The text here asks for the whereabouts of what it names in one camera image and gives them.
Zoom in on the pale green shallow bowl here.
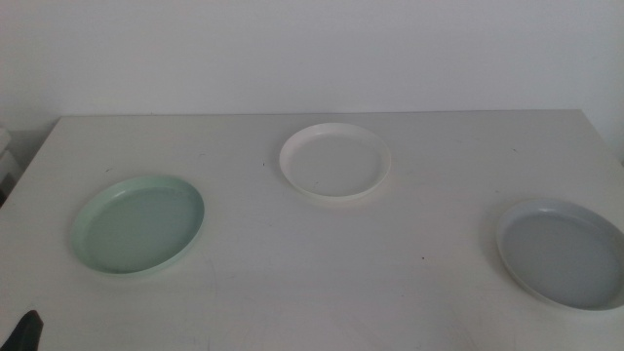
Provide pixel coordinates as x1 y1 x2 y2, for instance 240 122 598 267
70 174 206 277

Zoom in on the white shallow bowl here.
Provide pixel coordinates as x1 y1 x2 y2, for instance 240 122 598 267
278 121 393 201

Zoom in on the light grey shallow bowl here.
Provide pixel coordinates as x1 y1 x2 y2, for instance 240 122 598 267
495 197 624 312

